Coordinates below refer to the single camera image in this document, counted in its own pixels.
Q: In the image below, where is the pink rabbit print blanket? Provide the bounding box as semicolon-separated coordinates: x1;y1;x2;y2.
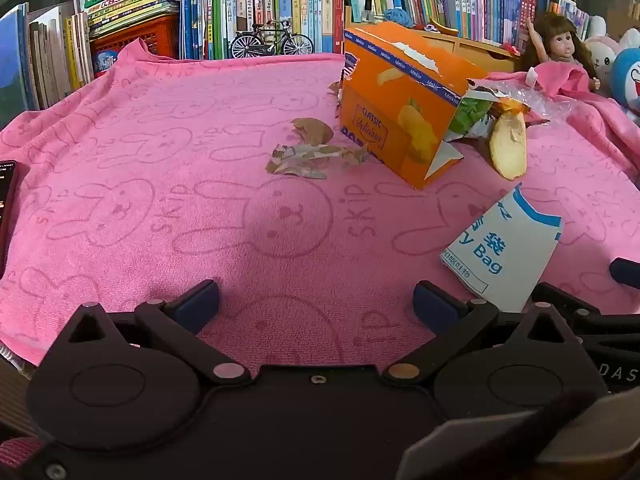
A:
0;39;640;368

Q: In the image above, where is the miniature black bicycle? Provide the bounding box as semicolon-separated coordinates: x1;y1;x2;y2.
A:
229;17;315;60

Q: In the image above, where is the clear plastic wrap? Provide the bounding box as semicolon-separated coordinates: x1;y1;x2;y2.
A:
467;77;582;127

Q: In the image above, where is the crumpled brown paper wrapper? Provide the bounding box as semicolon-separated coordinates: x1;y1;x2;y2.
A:
265;142;369;180

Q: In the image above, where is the blue yarn ball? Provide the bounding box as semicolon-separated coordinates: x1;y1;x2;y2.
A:
384;7;417;29

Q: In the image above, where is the white pink rabbit plush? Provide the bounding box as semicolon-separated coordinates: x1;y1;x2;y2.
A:
582;35;624;99

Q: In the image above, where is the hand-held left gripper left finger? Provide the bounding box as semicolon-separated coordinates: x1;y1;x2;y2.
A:
65;279;252;387

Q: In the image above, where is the wooden drawer box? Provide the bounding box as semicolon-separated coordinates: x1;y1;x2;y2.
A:
395;25;524;74

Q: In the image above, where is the brown haired doll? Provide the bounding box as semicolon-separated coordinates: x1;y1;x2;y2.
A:
522;12;604;94

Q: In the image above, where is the blue cat plush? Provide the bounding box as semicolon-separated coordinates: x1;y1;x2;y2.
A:
612;47;640;112

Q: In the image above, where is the fruit peel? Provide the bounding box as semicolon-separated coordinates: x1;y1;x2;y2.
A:
488;110;528;181

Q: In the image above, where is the dark smartphone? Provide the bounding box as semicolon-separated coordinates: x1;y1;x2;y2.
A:
0;160;21;272

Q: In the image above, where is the stack of flat books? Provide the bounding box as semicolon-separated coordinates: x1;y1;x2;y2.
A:
82;0;181;39

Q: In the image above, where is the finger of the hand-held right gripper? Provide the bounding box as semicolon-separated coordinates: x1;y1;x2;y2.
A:
530;282;640;340
608;257;640;291

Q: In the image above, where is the small orange curved dish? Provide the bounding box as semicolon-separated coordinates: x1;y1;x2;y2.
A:
429;17;461;37

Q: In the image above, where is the round brown paper scrap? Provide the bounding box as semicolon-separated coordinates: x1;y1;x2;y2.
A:
292;117;335;146

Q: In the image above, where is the row of large hardcover books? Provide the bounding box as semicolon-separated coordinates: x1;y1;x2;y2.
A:
0;2;96;128

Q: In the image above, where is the row of upright paperback books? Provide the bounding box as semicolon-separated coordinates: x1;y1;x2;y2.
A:
180;0;347;61

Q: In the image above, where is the orange snack box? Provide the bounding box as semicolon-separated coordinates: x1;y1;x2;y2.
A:
338;22;489;191

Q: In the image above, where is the green yellow snack packet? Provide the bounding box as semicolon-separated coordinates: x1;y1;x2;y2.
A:
445;95;497;144

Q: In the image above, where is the person's maroon knit clothing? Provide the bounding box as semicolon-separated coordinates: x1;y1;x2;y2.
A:
0;435;44;480

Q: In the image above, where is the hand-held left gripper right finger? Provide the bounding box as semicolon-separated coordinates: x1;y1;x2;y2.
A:
381;280;583;387

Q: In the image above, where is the white blue paper bag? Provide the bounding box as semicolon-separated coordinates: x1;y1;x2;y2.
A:
439;184;564;314

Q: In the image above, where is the red plastic crate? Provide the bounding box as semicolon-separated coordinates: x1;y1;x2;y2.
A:
89;12;181;67

